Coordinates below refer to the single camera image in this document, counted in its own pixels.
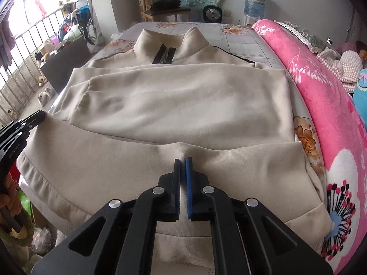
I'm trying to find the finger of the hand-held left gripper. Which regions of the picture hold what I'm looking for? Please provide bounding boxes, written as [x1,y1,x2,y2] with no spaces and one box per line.
[20,110,46,132]

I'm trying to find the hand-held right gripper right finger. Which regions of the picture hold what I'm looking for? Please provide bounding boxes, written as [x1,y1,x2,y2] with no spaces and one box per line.
[186,157,334,275]

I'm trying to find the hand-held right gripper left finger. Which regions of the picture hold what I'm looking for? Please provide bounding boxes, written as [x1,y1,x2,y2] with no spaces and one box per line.
[31,158,181,275]

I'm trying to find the beige zip jacket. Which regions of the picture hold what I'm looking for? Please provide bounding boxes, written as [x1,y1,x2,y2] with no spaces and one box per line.
[17,26,334,275]

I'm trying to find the person's left hand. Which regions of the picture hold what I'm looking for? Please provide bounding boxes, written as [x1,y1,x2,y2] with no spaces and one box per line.
[0,175,23,230]

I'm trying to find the pair of beige slippers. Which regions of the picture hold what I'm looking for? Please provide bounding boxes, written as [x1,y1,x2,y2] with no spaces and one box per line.
[37,87,55,107]

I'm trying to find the dark box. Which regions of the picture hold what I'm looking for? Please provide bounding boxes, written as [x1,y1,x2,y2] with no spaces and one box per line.
[40,36,91,95]

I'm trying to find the metal balcony railing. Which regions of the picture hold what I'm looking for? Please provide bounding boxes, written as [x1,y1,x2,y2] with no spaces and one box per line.
[0,8,66,127]

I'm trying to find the white plastic bags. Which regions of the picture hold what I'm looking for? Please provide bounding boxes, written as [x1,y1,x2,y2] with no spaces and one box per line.
[29,226,66,260]

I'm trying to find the bicycle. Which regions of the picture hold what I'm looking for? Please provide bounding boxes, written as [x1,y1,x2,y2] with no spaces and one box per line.
[77,17,96,46]

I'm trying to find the pink floral blanket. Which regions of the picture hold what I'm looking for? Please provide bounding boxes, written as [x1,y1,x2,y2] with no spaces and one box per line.
[252,19,367,275]

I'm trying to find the wooden chair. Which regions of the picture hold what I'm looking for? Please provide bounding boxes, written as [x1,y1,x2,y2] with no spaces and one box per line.
[137,0,192,23]

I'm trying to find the black round fan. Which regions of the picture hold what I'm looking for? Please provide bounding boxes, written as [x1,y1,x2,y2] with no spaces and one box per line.
[203,5,222,23]

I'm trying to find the white water dispenser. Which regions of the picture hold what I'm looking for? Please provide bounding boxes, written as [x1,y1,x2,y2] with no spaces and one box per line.
[239,14,259,27]

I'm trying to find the green lace-trimmed pillow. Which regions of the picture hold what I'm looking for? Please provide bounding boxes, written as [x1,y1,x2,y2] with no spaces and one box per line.
[277,21,334,53]

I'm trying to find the blue water bottle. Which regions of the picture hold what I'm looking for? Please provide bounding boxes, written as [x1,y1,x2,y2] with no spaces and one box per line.
[244,0,267,18]

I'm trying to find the light blue cloth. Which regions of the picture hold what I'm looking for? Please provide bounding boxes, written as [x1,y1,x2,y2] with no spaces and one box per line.
[353,69,367,127]

